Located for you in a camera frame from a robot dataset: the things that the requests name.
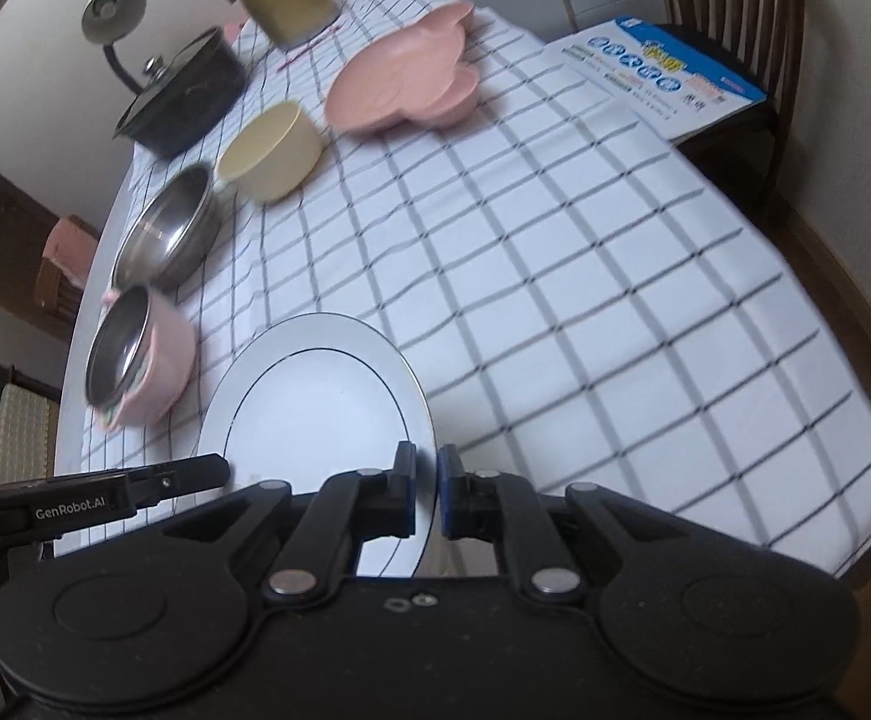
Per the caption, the gooseneck desk lamp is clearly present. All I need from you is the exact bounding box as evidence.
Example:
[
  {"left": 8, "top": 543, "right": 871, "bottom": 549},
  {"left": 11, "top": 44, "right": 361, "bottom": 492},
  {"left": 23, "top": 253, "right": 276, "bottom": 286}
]
[{"left": 82, "top": 0, "right": 148, "bottom": 95}]

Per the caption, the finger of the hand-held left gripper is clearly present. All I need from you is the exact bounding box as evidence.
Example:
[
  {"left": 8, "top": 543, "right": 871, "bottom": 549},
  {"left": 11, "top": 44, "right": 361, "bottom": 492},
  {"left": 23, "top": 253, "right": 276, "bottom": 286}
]
[{"left": 124, "top": 454, "right": 232, "bottom": 505}]

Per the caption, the black cooking pot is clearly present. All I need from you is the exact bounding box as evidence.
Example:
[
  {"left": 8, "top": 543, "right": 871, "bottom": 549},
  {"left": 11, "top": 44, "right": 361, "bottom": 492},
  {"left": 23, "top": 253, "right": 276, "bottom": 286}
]
[{"left": 112, "top": 26, "right": 248, "bottom": 160}]

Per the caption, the blue and white booklet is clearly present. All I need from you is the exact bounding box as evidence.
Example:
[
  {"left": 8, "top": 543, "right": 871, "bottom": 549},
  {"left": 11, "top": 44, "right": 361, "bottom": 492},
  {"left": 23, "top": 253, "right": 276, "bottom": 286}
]
[{"left": 542, "top": 15, "right": 768, "bottom": 143}]

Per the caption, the stainless steel bowl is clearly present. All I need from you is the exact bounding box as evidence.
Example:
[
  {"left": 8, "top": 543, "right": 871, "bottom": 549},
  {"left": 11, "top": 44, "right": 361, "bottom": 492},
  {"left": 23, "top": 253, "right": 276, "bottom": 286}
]
[{"left": 110, "top": 163, "right": 221, "bottom": 292}]

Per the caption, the beige quilted cushion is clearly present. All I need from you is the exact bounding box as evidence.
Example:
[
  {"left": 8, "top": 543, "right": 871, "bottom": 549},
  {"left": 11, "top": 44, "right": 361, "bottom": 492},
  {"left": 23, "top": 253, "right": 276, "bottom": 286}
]
[{"left": 0, "top": 382, "right": 60, "bottom": 482}]

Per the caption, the glass pot lid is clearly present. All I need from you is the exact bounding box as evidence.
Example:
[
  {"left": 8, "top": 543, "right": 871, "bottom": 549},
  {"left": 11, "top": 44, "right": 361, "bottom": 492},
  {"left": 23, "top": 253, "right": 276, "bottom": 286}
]
[{"left": 113, "top": 28, "right": 227, "bottom": 140}]

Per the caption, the white plate with dark rim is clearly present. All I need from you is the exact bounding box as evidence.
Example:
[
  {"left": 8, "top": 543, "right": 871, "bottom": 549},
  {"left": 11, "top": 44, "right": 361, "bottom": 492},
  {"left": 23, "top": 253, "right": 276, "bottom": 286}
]
[{"left": 197, "top": 313, "right": 437, "bottom": 578}]

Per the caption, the cream bowl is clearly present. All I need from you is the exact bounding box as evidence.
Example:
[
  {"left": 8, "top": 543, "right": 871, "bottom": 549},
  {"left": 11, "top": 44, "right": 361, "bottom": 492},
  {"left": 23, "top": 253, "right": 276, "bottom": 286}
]
[{"left": 214, "top": 100, "right": 324, "bottom": 203}]

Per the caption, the pink bear-shaped plate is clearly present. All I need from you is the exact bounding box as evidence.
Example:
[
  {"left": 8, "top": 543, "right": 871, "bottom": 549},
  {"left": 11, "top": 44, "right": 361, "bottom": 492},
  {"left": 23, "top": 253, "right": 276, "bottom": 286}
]
[{"left": 323, "top": 1, "right": 477, "bottom": 137}]

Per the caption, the brown wooden chair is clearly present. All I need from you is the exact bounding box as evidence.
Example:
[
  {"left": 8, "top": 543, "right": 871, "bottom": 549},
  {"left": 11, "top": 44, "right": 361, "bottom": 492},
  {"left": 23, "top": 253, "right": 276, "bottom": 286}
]
[{"left": 34, "top": 255, "right": 84, "bottom": 325}]

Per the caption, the pink cloth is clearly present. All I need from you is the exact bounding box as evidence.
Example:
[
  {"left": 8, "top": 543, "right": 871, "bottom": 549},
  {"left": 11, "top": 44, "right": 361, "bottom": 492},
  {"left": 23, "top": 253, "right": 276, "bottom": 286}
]
[{"left": 44, "top": 216, "right": 101, "bottom": 278}]

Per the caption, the pink bowl with steel liner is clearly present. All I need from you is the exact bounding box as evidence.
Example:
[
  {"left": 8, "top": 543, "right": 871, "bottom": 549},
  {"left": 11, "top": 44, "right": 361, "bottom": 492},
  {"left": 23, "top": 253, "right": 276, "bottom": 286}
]
[{"left": 85, "top": 283, "right": 198, "bottom": 432}]

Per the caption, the white checked tablecloth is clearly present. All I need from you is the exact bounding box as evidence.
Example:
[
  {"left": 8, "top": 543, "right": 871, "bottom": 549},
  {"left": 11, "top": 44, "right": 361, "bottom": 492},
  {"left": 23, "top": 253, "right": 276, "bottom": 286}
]
[{"left": 53, "top": 0, "right": 871, "bottom": 593}]

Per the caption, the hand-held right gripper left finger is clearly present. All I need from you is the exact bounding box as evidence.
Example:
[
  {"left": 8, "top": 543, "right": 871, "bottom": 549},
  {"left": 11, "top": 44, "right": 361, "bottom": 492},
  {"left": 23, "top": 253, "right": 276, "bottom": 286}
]
[{"left": 161, "top": 441, "right": 418, "bottom": 605}]

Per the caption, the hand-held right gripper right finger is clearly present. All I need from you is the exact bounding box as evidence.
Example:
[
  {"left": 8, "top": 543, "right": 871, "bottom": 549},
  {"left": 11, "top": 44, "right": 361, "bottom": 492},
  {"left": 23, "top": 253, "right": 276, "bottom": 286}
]
[{"left": 437, "top": 444, "right": 699, "bottom": 605}]

